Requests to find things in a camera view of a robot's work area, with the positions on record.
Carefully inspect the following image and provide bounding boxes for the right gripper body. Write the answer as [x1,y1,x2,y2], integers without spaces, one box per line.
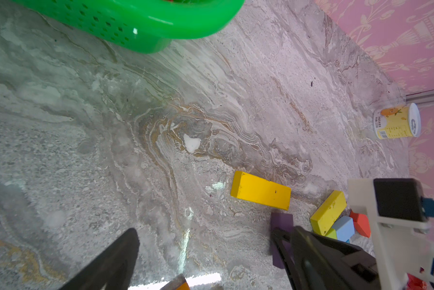
[273,226,381,290]

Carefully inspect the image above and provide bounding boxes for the yellow-green long block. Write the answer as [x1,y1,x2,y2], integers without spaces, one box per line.
[310,190,347,236]

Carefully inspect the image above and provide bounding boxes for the yellow white can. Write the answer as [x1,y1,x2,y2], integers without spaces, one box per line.
[373,103,421,140]

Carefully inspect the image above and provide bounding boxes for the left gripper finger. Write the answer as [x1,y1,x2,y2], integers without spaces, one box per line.
[62,228,140,290]

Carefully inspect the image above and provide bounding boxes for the green plastic basket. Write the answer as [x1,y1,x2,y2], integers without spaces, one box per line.
[19,0,244,54]

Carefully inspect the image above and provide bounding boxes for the red block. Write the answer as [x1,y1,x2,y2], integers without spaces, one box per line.
[349,210,371,238]

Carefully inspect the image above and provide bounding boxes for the red snack bag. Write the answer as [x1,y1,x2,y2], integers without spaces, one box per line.
[405,274,427,290]

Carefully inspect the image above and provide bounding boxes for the purple block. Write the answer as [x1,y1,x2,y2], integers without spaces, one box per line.
[270,212,294,269]

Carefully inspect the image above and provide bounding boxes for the light blue block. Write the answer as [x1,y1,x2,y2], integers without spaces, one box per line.
[332,216,355,242]

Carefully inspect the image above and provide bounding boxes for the lime green block right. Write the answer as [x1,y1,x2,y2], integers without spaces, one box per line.
[325,228,337,239]

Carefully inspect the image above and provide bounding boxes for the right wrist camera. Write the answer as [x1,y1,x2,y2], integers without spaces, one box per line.
[347,178,434,290]

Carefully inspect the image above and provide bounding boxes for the long yellow block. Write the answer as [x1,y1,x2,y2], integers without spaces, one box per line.
[230,171,291,210]

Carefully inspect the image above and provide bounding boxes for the orange block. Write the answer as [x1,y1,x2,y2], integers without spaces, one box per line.
[160,274,190,290]

